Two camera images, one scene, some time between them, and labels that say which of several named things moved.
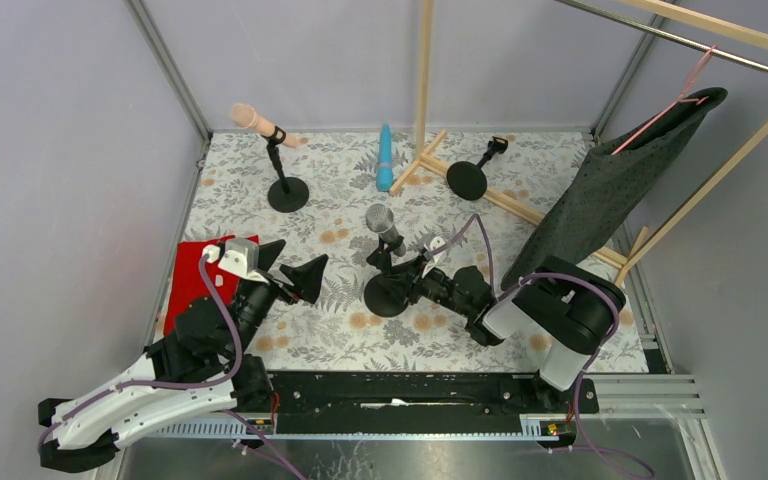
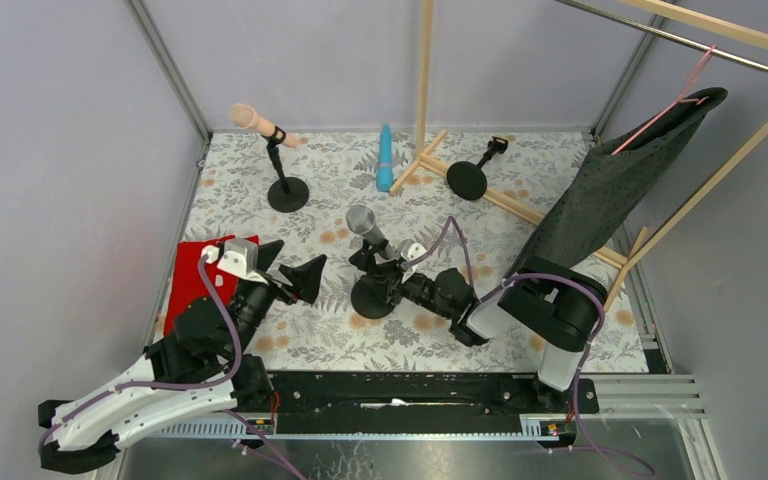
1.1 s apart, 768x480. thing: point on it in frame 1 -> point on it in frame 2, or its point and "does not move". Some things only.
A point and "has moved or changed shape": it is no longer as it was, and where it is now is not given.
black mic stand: [386, 294] has moved or changed shape
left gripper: [277, 279] does not move
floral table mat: [408, 230] does not move
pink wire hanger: [689, 82] does not move
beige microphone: [245, 116] does not move
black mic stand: [467, 180] does not move
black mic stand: [284, 196] does not move
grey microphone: [380, 218] -> [361, 220]
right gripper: [413, 273] -> [389, 279]
